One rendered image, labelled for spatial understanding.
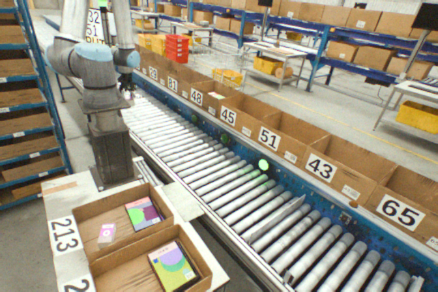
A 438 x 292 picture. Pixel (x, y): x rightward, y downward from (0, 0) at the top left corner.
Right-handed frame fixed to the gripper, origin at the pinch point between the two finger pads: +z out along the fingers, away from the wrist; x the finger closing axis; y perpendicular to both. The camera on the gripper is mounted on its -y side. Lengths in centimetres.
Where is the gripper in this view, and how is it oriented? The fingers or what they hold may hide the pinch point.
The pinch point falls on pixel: (128, 100)
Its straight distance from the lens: 183.7
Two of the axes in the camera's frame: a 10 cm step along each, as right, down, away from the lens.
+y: 6.4, 4.7, -6.0
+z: -1.0, 8.3, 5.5
